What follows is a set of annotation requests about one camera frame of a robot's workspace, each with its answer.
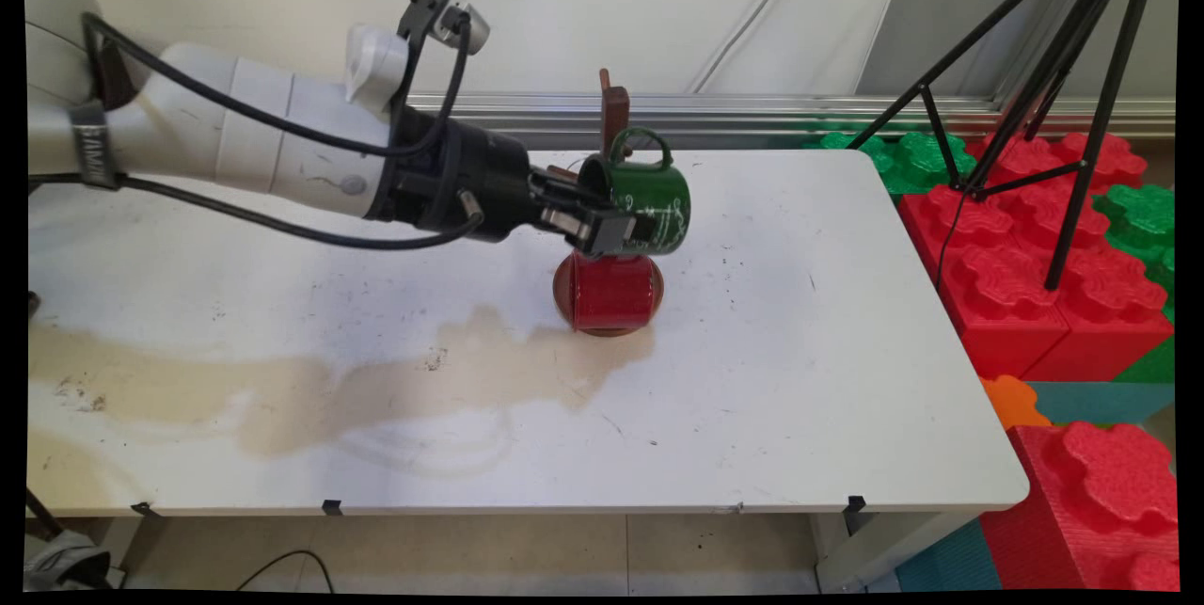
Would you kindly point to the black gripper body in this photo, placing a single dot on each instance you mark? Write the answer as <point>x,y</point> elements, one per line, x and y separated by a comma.
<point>470,182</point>

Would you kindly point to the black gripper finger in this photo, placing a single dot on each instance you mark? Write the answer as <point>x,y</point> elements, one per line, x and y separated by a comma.
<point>569,191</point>
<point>611,235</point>

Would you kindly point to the green enamel mug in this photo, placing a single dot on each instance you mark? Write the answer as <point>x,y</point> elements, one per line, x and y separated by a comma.
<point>658,196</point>

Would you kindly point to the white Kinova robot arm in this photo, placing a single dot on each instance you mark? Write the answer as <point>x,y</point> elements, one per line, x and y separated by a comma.
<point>235,135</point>

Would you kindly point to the red enamel mug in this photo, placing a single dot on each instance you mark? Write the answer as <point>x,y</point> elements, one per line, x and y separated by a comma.
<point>611,294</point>

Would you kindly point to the brown wooden mug tree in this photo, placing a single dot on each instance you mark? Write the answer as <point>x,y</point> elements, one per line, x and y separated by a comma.
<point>614,111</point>

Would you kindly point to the green foam building block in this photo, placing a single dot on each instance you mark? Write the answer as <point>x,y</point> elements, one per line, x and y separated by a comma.
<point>1152,365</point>
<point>1143,214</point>
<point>917,158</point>

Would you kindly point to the black table edge clip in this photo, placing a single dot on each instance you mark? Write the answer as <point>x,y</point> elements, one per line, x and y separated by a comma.
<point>146,509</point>
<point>331,507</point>
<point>854,506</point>

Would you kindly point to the dark brown cabinet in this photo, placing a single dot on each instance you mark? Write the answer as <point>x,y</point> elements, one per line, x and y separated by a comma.
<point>118,83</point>

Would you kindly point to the red foam building block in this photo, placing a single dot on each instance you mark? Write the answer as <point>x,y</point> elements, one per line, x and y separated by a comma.
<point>1082,511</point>
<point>997,304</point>

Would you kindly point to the white table leg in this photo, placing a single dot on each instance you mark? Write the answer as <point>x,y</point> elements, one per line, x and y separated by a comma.
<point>875,558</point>

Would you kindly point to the orange foam piece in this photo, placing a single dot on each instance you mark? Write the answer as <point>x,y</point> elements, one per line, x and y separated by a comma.
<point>1011,398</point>

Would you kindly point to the teal foam floor mat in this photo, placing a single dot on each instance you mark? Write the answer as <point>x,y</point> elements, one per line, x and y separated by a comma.
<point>950,563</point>

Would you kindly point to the black tripod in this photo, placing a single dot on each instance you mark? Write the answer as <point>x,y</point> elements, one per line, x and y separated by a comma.
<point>1096,144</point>

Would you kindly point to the teal foam block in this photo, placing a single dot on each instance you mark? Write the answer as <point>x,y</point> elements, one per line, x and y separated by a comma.
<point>1101,401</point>

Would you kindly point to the grey cloth bundle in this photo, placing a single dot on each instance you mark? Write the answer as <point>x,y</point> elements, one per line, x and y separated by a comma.
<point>66,563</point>

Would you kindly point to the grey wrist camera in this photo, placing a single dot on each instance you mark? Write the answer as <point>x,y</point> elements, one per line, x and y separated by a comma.
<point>478,29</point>

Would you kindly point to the aluminium wall rail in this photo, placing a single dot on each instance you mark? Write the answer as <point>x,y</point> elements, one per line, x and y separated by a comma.
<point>752,116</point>

